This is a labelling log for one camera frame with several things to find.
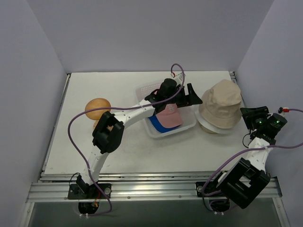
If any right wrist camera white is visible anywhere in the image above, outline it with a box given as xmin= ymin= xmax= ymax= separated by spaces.
xmin=278 ymin=107 xmax=290 ymax=114

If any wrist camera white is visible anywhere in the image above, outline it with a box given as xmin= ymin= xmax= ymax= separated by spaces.
xmin=278 ymin=107 xmax=290 ymax=114
xmin=170 ymin=72 xmax=185 ymax=85

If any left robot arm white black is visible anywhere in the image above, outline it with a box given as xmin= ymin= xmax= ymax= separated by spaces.
xmin=76 ymin=79 xmax=203 ymax=198

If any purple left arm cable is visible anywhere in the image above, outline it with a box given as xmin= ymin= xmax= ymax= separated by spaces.
xmin=68 ymin=63 xmax=185 ymax=217

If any white bucket hat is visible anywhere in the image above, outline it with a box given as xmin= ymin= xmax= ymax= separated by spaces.
xmin=193 ymin=107 xmax=233 ymax=134

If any white plastic basket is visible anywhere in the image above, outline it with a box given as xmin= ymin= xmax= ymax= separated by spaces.
xmin=134 ymin=80 xmax=196 ymax=138

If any wooden mushroom hat stand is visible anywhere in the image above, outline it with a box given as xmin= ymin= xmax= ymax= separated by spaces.
xmin=85 ymin=98 xmax=111 ymax=129

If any beige bucket hat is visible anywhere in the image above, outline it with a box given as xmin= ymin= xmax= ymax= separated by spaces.
xmin=198 ymin=79 xmax=242 ymax=130

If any aluminium frame rail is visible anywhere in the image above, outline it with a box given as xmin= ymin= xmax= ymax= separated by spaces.
xmin=26 ymin=70 xmax=284 ymax=204

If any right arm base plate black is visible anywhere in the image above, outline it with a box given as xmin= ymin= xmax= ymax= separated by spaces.
xmin=196 ymin=182 xmax=224 ymax=198

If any pink baseball cap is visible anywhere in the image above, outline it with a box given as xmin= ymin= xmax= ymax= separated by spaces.
xmin=156 ymin=104 xmax=183 ymax=129

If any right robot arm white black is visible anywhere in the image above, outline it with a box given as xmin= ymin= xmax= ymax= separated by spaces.
xmin=210 ymin=106 xmax=289 ymax=209

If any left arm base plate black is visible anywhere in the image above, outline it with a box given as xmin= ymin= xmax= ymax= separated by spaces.
xmin=67 ymin=183 xmax=112 ymax=200

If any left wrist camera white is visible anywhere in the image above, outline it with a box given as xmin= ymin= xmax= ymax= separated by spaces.
xmin=170 ymin=72 xmax=185 ymax=85

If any blue baseball cap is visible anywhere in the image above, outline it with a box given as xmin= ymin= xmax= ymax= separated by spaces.
xmin=149 ymin=115 xmax=183 ymax=133

